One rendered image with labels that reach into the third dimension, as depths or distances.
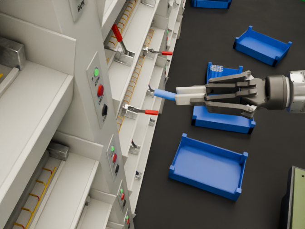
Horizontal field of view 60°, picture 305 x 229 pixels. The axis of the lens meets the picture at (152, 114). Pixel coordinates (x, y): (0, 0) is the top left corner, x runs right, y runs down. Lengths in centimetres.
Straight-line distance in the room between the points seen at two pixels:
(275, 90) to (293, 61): 136
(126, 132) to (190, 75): 99
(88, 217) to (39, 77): 37
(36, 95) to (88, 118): 10
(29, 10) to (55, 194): 26
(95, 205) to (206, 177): 70
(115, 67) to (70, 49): 31
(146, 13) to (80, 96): 49
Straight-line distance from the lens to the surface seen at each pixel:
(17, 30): 31
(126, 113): 73
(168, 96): 63
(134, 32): 70
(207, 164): 126
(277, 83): 60
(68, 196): 43
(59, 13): 28
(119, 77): 57
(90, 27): 35
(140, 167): 108
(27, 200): 43
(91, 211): 61
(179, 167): 123
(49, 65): 32
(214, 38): 199
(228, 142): 135
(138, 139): 92
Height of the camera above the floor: 108
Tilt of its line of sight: 50 degrees down
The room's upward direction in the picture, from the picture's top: straight up
